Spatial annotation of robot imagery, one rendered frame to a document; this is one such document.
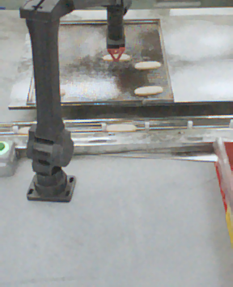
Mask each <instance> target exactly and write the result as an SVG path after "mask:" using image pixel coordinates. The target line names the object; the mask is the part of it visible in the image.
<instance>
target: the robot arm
mask: <svg viewBox="0 0 233 287"><path fill-rule="evenodd" d="M132 4H133V1H132V0H26V1H25V2H24V3H23V5H22V6H21V7H20V8H19V17H20V18H21V19H25V20H26V26H27V28H28V31H29V35H30V40H31V46H32V64H33V74H34V84H35V95H36V114H37V120H36V124H34V125H33V126H32V127H31V128H30V129H29V130H28V142H27V144H26V156H27V158H28V159H31V160H33V162H32V169H33V172H35V174H34V176H33V177H32V182H31V184H30V186H29V189H28V192H27V199H28V200H29V201H53V202H66V203H67V202H70V200H71V197H72V195H73V191H74V186H75V183H76V179H75V176H73V175H67V174H66V173H65V172H64V171H63V170H62V168H61V167H67V166H68V165H69V164H70V161H71V159H72V158H73V152H74V140H73V139H71V131H70V130H67V129H65V125H64V123H63V119H62V115H61V96H60V78H59V61H58V44H57V38H58V29H59V24H60V22H61V20H60V18H61V17H63V16H65V15H68V14H70V13H72V12H73V11H76V10H82V9H86V8H88V7H94V6H102V7H107V9H106V12H107V28H106V50H107V52H108V53H109V54H110V55H111V57H112V59H113V60H114V61H115V62H118V61H119V59H120V57H121V55H122V53H124V51H125V30H124V24H123V22H124V16H125V15H126V14H127V12H128V11H129V9H130V7H131V6H132ZM114 54H119V55H118V57H117V58H115V56H114Z"/></svg>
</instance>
